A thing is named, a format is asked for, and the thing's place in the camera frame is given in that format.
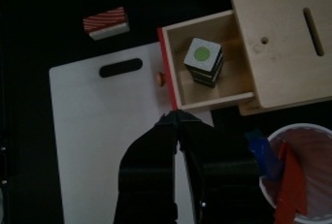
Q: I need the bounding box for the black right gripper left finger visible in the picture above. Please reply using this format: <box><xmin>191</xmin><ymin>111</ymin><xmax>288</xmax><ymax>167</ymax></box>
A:
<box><xmin>112</xmin><ymin>111</ymin><xmax>180</xmax><ymax>224</ymax></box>

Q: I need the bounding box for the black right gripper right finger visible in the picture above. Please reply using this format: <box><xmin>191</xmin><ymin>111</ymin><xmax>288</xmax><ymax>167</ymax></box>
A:
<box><xmin>176</xmin><ymin>110</ymin><xmax>275</xmax><ymax>224</ymax></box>

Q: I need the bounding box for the white cutting board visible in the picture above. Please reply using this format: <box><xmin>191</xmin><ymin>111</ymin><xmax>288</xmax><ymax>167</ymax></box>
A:
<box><xmin>48</xmin><ymin>41</ymin><xmax>215</xmax><ymax>224</ymax></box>

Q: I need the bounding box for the black toy sushi roll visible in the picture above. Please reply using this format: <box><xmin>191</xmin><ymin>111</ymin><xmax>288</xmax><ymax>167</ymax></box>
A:
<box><xmin>183</xmin><ymin>37</ymin><xmax>226</xmax><ymax>89</ymax></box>

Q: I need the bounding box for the red striped toy nigiri sushi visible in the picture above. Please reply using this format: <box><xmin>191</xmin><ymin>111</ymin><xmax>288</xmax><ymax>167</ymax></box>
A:
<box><xmin>81</xmin><ymin>6</ymin><xmax>131</xmax><ymax>42</ymax></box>

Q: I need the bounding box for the blue toy utensil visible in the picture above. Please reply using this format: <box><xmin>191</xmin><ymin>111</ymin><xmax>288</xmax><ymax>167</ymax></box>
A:
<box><xmin>243</xmin><ymin>129</ymin><xmax>285</xmax><ymax>181</ymax></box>

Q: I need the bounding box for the red plastic cup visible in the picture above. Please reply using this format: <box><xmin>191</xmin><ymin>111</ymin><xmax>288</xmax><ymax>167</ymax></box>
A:
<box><xmin>257</xmin><ymin>122</ymin><xmax>332</xmax><ymax>224</ymax></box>

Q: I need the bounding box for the wooden drawer with red front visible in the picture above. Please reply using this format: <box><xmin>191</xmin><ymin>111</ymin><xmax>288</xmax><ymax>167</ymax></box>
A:
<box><xmin>154</xmin><ymin>9</ymin><xmax>257</xmax><ymax>112</ymax></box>

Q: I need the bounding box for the light wooden box with slot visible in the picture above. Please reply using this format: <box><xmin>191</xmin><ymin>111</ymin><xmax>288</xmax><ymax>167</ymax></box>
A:
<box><xmin>229</xmin><ymin>0</ymin><xmax>332</xmax><ymax>116</ymax></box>

